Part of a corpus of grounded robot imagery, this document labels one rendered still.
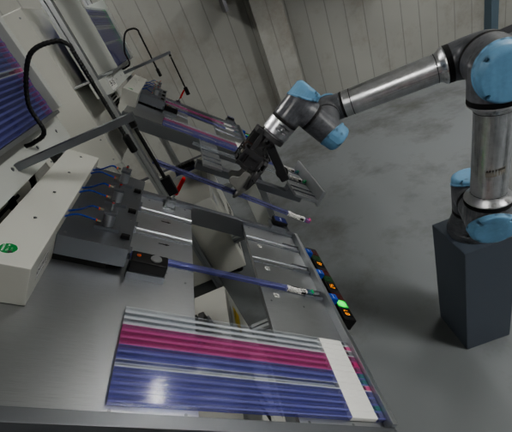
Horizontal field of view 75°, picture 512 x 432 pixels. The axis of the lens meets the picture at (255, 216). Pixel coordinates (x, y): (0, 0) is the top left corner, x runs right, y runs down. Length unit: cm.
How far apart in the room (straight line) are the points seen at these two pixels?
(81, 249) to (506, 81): 93
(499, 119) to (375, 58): 362
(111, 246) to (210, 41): 347
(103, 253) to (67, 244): 7
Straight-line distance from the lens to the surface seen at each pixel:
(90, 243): 73
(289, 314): 85
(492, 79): 89
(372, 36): 447
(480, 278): 141
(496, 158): 101
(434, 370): 166
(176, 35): 404
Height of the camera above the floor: 145
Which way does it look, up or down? 32 degrees down
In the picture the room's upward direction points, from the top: 24 degrees counter-clockwise
